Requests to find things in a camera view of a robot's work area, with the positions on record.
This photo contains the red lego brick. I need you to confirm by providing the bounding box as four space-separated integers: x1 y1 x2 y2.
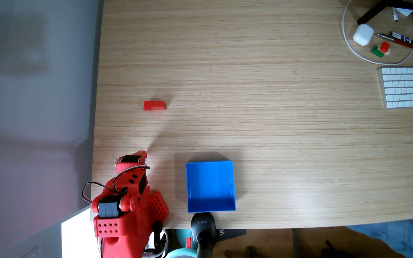
143 100 166 112

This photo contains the blue plastic bin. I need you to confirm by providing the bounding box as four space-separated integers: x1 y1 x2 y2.
186 160 237 214

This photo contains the teal round object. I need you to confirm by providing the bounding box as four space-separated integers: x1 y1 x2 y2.
166 229 198 258

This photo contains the black gooseneck holder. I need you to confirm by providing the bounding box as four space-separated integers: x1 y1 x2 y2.
190 212 217 258

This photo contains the black flat plate with letter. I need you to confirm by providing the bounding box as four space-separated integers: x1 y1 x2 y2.
216 229 247 242

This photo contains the white panel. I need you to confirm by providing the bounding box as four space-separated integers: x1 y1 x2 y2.
61 207 102 258

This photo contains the person's leg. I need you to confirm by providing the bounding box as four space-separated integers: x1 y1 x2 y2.
346 216 413 258

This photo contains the white earbuds case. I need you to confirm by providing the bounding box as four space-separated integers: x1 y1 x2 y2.
352 23 375 47

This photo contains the white keyboard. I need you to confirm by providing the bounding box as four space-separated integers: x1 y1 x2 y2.
378 67 413 109

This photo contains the red pen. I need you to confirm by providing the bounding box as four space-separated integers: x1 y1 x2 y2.
376 33 413 49

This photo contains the blue white small stick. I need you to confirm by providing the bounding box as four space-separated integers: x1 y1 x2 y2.
391 32 413 45

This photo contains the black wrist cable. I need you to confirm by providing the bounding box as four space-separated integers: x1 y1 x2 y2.
113 164 151 195

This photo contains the black shoulder cable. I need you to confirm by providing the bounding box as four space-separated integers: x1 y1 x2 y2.
82 181 117 204

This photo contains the white cable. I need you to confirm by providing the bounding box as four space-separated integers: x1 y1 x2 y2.
342 0 413 66

